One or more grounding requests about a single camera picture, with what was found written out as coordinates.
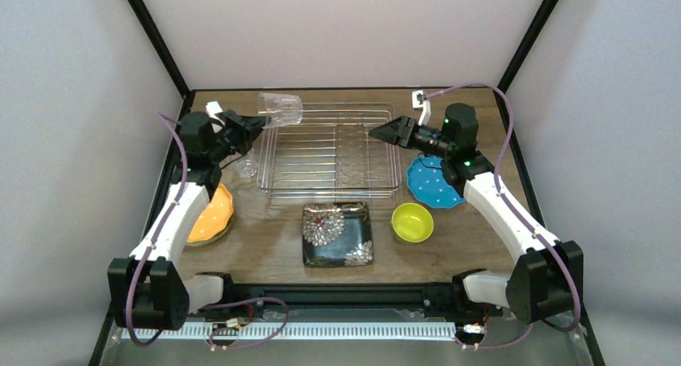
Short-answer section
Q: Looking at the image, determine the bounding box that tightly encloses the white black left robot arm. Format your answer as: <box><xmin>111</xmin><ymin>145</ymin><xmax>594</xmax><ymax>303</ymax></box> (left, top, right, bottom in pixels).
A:
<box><xmin>108</xmin><ymin>110</ymin><xmax>267</xmax><ymax>331</ymax></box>

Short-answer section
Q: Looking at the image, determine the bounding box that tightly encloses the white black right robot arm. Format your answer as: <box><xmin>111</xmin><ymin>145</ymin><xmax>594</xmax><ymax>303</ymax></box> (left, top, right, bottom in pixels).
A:
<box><xmin>369</xmin><ymin>104</ymin><xmax>583</xmax><ymax>331</ymax></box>

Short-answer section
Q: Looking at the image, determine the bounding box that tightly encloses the small clear plastic cup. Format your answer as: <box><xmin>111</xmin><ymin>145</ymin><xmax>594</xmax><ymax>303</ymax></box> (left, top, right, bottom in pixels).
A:
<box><xmin>235</xmin><ymin>147</ymin><xmax>259</xmax><ymax>179</ymax></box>

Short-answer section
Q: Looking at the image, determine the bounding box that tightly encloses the blue polka dot plate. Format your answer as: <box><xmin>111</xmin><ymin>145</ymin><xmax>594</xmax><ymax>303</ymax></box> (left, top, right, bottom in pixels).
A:
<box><xmin>406</xmin><ymin>153</ymin><xmax>465</xmax><ymax>209</ymax></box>

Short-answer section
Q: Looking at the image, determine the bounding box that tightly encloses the orange polka dot plate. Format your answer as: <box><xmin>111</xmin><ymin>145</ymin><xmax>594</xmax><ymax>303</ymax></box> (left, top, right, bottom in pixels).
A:
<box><xmin>186</xmin><ymin>183</ymin><xmax>234</xmax><ymax>246</ymax></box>

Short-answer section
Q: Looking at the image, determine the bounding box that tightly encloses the yellow green bowl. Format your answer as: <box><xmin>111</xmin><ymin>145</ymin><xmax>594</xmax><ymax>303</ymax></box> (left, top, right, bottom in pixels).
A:
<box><xmin>390</xmin><ymin>202</ymin><xmax>434</xmax><ymax>244</ymax></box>

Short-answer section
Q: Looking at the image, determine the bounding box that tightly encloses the black floral square plate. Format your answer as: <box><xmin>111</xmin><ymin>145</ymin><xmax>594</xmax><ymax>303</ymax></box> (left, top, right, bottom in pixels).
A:
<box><xmin>301</xmin><ymin>201</ymin><xmax>374</xmax><ymax>268</ymax></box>

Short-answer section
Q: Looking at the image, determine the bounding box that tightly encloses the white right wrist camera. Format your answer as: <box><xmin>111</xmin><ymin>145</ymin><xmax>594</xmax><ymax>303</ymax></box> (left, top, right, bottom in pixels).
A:
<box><xmin>411</xmin><ymin>90</ymin><xmax>431</xmax><ymax>126</ymax></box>

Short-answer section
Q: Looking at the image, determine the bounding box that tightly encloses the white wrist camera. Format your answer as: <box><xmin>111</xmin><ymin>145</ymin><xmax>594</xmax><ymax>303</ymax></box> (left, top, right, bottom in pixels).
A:
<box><xmin>411</xmin><ymin>90</ymin><xmax>431</xmax><ymax>126</ymax></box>
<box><xmin>205</xmin><ymin>101</ymin><xmax>223</xmax><ymax>120</ymax></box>

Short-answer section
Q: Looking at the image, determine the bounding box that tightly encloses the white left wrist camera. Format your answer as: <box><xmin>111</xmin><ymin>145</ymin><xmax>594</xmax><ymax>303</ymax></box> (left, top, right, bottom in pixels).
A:
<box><xmin>205</xmin><ymin>101</ymin><xmax>223</xmax><ymax>120</ymax></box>

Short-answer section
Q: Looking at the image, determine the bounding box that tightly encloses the metal wire dish rack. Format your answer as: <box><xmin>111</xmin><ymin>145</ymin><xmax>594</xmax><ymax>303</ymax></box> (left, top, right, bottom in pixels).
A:
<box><xmin>257</xmin><ymin>103</ymin><xmax>402</xmax><ymax>198</ymax></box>

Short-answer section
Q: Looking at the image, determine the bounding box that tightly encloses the black aluminium frame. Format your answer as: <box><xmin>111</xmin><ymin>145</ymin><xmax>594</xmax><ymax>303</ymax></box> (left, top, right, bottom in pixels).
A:
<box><xmin>88</xmin><ymin>0</ymin><xmax>606</xmax><ymax>365</ymax></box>

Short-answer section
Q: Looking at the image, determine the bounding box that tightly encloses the white slotted cable duct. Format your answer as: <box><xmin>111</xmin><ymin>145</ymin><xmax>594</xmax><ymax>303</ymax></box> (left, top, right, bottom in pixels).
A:
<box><xmin>120</xmin><ymin>320</ymin><xmax>459</xmax><ymax>342</ymax></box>

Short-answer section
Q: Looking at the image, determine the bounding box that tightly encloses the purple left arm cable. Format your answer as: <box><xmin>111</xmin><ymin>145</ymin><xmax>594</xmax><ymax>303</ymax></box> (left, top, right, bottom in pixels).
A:
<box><xmin>124</xmin><ymin>112</ymin><xmax>291</xmax><ymax>352</ymax></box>

